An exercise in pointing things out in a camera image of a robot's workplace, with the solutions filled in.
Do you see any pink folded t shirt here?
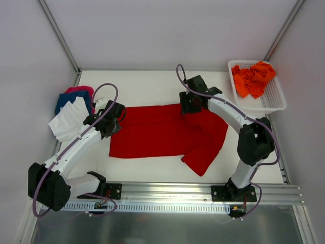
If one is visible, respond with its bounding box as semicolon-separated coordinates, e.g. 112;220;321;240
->
64;85;95;113

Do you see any purple cable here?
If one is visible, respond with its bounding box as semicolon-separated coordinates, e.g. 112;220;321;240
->
176;64;280;218
32;83;119;219

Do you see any aluminium mounting rail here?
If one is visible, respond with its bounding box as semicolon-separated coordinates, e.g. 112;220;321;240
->
60;179;305;205

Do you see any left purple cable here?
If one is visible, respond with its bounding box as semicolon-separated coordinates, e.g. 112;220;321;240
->
32;83;119;219

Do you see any white plastic basket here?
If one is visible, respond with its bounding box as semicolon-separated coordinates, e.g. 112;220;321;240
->
228;60;286;114

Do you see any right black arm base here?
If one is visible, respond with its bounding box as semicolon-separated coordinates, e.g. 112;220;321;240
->
211;178;257;202

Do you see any orange t shirt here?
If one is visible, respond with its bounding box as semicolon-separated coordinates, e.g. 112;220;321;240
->
231;61;276;99

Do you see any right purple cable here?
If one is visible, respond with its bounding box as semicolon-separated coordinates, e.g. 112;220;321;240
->
176;64;280;218

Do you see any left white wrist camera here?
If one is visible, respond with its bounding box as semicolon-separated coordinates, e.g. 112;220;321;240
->
94;98;107;109

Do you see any white folded t shirt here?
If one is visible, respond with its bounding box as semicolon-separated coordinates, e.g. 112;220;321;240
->
48;97;89;142

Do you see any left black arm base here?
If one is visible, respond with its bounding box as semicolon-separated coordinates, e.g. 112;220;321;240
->
77;171;122;200

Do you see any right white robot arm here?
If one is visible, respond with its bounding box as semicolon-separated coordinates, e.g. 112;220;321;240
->
179;75;275;201

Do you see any blue folded t shirt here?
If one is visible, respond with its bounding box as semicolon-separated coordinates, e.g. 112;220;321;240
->
54;90;93;115

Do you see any white slotted cable duct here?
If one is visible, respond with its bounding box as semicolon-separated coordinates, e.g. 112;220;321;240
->
62;201;231;214

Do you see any red t shirt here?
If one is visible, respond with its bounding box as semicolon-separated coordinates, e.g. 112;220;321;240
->
109;104;229;176

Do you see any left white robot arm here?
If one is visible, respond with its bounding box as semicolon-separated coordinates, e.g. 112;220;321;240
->
27;100;126;211

